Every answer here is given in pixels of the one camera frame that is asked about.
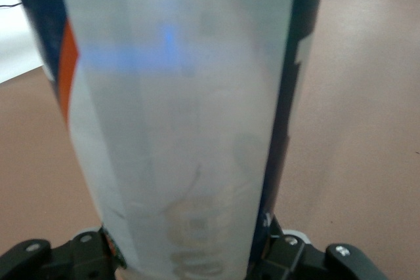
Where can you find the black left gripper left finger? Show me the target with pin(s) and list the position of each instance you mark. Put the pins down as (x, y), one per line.
(85, 257)

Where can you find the brown table mat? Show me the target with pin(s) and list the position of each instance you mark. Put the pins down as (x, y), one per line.
(361, 96)

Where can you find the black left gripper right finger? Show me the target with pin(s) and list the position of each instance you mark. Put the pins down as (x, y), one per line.
(282, 260)

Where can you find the clear Wilson tennis ball can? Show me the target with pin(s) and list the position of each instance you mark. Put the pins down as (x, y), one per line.
(180, 96)

